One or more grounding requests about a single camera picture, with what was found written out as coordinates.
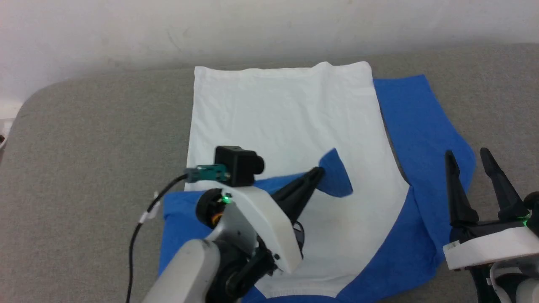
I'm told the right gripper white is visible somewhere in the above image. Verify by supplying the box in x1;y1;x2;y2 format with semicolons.
443;147;539;270

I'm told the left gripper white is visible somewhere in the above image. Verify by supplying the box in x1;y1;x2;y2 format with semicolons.
196;167;326;275

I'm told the blue and white shirt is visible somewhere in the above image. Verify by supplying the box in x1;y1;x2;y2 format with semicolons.
158;61;477;303

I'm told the grey fabric sofa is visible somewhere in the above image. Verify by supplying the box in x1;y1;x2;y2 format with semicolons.
0;42;539;303

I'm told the left camera teal connector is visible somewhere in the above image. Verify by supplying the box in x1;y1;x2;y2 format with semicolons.
187;165;231;183

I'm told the left cable white tag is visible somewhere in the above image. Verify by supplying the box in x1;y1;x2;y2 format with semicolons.
140;191;161;223

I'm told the left camera black cable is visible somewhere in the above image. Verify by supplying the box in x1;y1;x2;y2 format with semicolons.
125;174;190;303

